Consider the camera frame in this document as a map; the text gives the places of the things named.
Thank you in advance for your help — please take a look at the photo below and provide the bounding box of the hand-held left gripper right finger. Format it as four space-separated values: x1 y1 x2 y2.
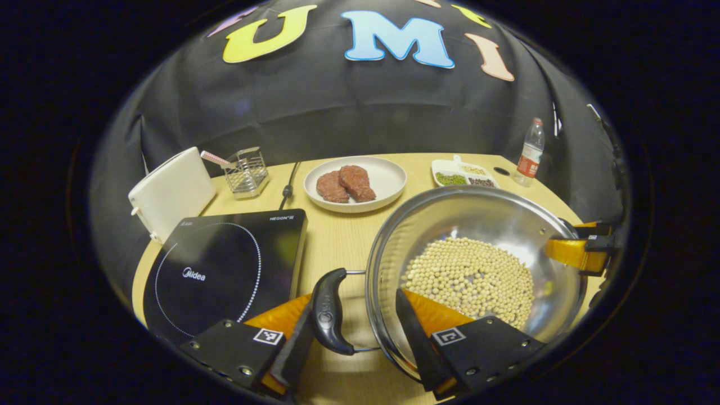
395 288 546 401

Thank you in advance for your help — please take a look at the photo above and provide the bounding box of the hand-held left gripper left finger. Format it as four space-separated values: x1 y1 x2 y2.
179 292 316 397

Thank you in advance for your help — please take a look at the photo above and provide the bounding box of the stainless steel pot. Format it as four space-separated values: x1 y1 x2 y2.
310 186 588 383

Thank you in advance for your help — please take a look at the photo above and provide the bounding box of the black induction cooktop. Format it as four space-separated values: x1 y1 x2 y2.
142 209 309 345

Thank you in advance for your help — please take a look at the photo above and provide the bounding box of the pile of soybeans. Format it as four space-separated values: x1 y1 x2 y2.
400 237 536 331

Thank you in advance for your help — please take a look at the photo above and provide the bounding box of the clear water bottle red label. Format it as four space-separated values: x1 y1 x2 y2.
514 118 546 187

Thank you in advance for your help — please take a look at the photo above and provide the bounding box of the white divided dish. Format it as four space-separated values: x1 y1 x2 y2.
431 155 500 189

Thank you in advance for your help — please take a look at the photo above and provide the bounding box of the red meat piece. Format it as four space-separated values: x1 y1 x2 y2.
339 165 377 203
316 170 350 204

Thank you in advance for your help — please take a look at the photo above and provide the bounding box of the white round plate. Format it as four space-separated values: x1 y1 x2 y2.
303 156 407 214

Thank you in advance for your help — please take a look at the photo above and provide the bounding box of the white toaster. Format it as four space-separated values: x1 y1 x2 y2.
128 147 217 244

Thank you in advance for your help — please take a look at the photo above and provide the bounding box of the black power cable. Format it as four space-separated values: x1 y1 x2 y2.
279 161 302 210

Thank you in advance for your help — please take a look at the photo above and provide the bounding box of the wire utensil holder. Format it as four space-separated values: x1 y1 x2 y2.
223 147 269 200

